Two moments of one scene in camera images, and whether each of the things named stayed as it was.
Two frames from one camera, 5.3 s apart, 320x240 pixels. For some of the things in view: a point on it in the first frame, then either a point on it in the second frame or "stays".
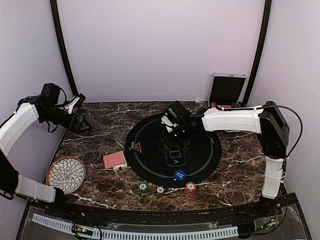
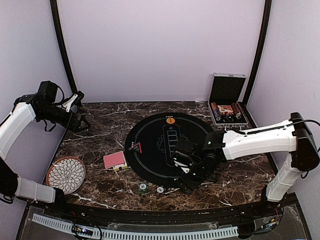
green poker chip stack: (142, 188) stays
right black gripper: (187, 137) -> (184, 185)
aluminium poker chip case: (226, 90) stays
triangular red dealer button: (136, 147) stays
